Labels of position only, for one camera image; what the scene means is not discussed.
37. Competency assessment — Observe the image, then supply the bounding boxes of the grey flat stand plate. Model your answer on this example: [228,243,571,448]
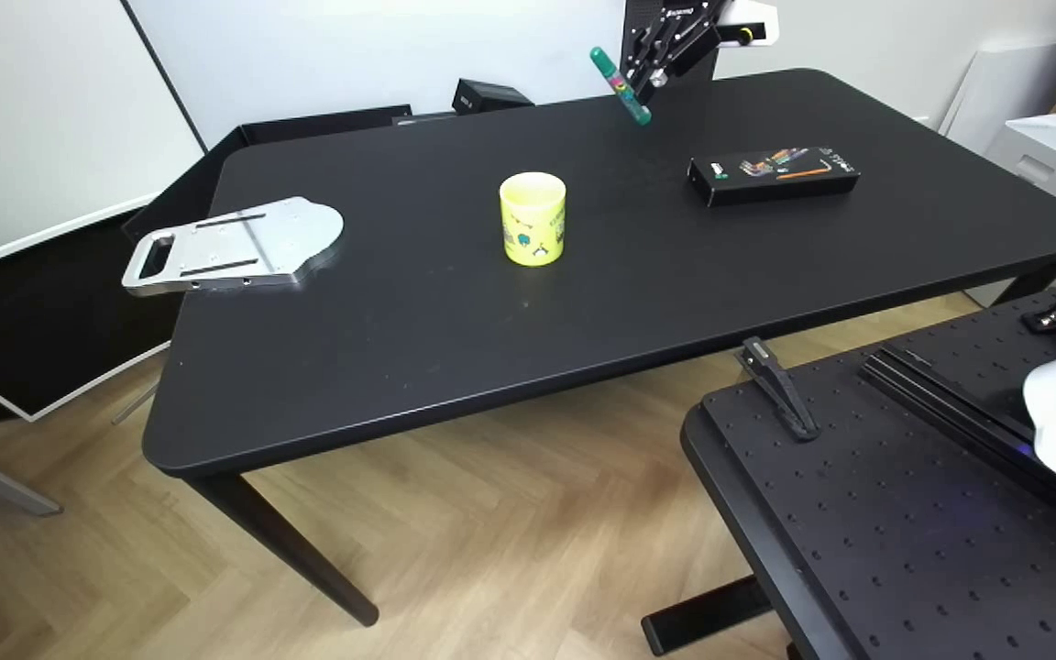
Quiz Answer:
[118,196,353,302]

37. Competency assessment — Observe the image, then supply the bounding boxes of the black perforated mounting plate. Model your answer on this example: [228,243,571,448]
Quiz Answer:
[639,262,1056,660]

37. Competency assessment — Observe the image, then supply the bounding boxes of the black table leg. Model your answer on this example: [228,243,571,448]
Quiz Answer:
[987,258,1056,311]
[178,471,385,631]

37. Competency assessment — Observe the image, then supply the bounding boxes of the white leaning panel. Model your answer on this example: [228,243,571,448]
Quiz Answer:
[934,35,1056,141]

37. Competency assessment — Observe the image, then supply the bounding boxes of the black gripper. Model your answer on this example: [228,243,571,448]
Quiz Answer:
[617,0,727,106]

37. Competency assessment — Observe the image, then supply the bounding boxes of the black panel with white frame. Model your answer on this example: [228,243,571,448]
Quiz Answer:
[0,196,194,431]

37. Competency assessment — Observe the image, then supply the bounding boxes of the black long tray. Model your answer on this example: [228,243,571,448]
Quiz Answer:
[231,104,419,153]

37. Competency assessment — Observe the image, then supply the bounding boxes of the black clamp lever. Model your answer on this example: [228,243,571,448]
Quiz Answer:
[736,335,824,448]

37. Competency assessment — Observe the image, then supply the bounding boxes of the small black box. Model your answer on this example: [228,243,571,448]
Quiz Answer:
[447,74,538,119]

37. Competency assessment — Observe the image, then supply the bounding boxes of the green marker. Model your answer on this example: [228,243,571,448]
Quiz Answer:
[588,45,655,131]

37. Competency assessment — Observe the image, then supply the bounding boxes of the green cup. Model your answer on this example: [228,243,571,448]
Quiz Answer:
[496,169,571,272]

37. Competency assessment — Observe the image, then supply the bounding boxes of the whiteboard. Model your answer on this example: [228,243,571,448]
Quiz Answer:
[121,0,631,153]

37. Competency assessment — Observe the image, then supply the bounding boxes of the black printed cardboard box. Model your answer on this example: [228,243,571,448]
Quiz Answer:
[682,141,864,210]

